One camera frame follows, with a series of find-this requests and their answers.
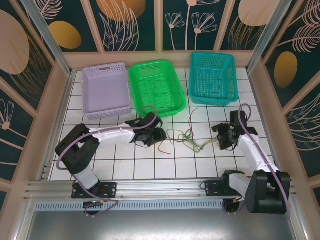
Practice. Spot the green plastic basket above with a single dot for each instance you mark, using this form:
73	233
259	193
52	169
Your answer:
155	87

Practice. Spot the grey metal sheet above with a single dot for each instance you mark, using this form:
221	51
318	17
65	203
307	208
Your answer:
160	225

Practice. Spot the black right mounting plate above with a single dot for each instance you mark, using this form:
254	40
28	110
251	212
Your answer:
212	188

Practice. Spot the small black adapter board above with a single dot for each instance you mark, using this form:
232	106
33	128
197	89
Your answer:
93	206

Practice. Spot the lavender plastic basket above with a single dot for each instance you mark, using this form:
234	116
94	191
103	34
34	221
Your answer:
105	92

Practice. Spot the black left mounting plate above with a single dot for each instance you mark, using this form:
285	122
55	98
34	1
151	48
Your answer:
110	188

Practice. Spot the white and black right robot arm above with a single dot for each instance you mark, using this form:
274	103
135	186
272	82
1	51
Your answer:
252	155

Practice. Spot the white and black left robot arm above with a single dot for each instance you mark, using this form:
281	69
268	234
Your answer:
112	136

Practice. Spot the aluminium frame post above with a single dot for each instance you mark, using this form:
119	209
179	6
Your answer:
265	37
52	42

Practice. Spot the black mounting plate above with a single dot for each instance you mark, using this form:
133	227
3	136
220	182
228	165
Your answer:
212	188
110	188

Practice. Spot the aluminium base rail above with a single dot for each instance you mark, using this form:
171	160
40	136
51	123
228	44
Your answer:
160	186

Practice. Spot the teal plastic basket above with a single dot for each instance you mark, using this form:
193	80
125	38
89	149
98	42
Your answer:
212	80

